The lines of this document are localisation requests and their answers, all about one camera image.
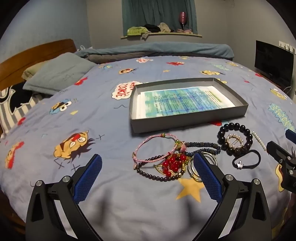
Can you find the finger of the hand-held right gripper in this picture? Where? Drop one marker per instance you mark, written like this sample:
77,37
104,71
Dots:
276,149
291,134

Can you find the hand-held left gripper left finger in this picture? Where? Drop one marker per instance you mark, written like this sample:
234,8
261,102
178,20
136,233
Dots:
89,178

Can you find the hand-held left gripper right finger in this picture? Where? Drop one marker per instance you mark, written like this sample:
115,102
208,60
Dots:
205,178

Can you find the silver bangles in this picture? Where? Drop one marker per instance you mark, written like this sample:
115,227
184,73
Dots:
190,170

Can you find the pearl bar hair clip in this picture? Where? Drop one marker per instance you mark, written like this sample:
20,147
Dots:
259,140

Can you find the round pearl gold hair clip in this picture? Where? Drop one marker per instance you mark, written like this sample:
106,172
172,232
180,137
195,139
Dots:
229,139

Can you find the grey cardboard box tray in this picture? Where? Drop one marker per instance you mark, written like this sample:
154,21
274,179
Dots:
185,118

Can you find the cartoon printed blue bedsheet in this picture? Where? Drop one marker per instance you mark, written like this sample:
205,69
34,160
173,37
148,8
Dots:
115,204

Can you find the black monitor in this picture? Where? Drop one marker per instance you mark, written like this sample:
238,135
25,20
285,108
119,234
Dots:
272,60

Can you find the blue green printed paper sheet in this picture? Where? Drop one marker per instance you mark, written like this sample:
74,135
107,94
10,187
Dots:
182,100

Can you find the striped black white pillow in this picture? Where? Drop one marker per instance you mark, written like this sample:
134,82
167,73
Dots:
16,102

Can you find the grey blue pillow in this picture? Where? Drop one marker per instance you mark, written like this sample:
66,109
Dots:
60,71

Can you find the olive pillow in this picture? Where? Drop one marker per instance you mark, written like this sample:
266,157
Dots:
32,70

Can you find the grey blanket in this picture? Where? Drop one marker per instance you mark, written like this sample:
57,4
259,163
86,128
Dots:
111,58

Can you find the blue blanket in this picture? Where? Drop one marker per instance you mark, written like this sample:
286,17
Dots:
161,48

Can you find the wooden headboard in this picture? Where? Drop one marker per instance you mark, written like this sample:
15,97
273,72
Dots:
27,53

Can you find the pink cloth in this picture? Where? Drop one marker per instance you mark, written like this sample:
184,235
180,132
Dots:
185,31

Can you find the green cloth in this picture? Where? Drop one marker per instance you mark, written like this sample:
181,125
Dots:
136,30

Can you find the beige cloth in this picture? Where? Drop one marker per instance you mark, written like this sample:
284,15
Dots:
164,27

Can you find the pink glass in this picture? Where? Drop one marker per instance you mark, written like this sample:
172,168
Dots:
182,17

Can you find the black cloth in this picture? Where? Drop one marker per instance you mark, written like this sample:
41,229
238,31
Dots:
151,27

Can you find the teal curtain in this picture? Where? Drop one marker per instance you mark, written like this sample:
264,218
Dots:
159,11

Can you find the wall socket strip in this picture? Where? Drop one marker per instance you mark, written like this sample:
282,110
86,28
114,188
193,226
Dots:
286,46

